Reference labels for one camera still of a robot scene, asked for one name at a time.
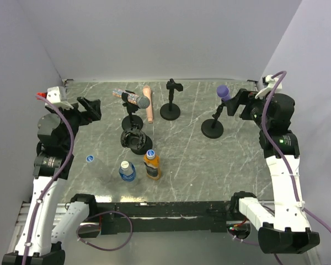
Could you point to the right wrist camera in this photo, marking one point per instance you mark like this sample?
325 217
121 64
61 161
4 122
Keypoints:
269 84

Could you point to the empty clip stand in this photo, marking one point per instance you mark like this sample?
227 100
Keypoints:
170 111

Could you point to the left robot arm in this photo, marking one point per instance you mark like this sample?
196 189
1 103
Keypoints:
43 242

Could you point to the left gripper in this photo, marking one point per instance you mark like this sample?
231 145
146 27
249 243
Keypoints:
88 116

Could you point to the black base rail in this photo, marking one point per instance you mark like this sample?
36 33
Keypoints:
214 216

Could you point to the purple microphone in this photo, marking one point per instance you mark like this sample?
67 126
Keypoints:
223 92

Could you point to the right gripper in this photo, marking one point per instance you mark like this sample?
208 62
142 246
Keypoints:
243 97

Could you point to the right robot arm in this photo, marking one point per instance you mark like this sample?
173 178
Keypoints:
287 231

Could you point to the white water bottle cap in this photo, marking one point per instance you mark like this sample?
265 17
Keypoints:
124 165

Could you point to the clear empty bottle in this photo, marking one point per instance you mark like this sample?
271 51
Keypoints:
99 170

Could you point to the orange bottle cap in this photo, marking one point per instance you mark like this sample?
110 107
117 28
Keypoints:
150 154

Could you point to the shock mount stand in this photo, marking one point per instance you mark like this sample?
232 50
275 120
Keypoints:
136 140

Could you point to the blue label water bottle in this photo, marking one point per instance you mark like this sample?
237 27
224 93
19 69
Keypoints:
128 175

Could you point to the glitter microphone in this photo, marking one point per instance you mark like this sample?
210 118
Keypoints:
141 101

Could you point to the purple microphone stand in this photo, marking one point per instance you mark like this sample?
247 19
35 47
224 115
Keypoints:
212 128

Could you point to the orange juice bottle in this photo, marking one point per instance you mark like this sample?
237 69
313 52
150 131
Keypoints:
153 170

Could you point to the blue clear bottle cap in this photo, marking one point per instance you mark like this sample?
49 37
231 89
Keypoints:
90 158

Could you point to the glitter microphone stand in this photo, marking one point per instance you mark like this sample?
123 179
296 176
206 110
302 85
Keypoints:
131 120

